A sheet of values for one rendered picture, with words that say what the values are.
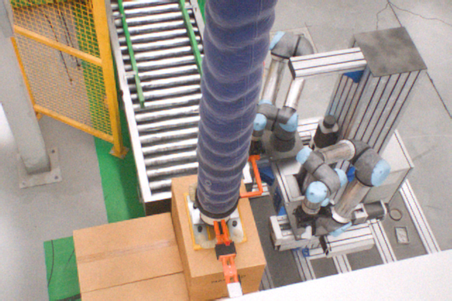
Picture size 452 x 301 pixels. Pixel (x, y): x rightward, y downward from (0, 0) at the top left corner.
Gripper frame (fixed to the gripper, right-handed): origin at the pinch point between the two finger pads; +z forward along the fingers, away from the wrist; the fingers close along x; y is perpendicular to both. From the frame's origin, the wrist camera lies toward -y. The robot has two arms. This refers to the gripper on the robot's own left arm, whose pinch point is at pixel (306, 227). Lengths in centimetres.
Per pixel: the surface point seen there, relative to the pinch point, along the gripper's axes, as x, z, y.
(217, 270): -10, 58, 34
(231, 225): -33, 55, 21
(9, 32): -141, 1, 118
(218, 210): -29, 27, 31
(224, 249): -15, 43, 30
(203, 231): -32, 55, 37
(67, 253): -80, 152, 117
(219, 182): -30.6, 1.6, 32.1
